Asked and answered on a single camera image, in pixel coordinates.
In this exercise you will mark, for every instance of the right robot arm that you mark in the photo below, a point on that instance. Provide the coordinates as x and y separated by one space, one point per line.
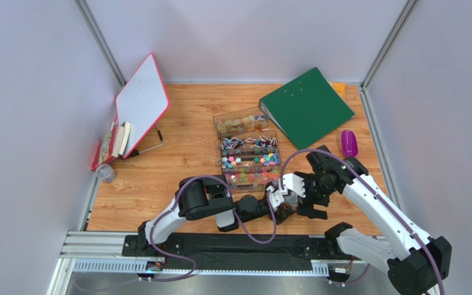
413 260

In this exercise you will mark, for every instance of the small clear cup left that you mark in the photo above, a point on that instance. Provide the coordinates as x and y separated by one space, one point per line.
105 173

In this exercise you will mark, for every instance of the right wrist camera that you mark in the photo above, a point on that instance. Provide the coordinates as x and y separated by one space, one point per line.
292 183

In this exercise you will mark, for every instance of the lollipop candy bin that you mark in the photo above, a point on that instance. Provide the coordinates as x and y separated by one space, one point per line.
248 140

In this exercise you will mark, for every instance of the purple plastic scoop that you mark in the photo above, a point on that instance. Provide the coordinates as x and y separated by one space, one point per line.
349 144

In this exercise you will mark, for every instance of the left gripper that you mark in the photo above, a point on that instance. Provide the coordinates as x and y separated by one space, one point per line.
279 218

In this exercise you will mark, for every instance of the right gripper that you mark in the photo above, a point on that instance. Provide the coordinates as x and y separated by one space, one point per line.
311 192

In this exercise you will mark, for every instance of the stack of books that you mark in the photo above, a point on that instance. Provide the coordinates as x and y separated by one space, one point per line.
113 145

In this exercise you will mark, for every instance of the aluminium front rail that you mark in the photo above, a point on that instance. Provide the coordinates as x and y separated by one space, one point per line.
308 255

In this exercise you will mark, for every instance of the green clipboard folder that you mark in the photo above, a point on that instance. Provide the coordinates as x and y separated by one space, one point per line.
306 109

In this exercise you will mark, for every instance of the metal wire handle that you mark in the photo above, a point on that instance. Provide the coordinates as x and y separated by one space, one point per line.
151 141

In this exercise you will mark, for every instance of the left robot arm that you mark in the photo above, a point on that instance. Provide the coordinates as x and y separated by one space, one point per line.
209 195

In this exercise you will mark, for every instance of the orange notebook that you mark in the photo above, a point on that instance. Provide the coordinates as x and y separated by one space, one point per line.
339 88

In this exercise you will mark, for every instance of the colourful star candy bin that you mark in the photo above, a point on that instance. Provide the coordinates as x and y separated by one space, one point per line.
250 157

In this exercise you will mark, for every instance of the white board red frame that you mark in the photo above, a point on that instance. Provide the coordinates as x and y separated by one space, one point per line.
142 102

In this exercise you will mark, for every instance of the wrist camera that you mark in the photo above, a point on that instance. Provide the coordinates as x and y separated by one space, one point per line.
292 183
274 197

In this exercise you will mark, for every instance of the clear candy bin back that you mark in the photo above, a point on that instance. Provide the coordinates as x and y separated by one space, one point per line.
246 120

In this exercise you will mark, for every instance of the translucent gummy candy bin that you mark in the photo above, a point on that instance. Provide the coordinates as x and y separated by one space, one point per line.
251 179

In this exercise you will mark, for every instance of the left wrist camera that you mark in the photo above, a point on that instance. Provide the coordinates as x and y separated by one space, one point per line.
274 197

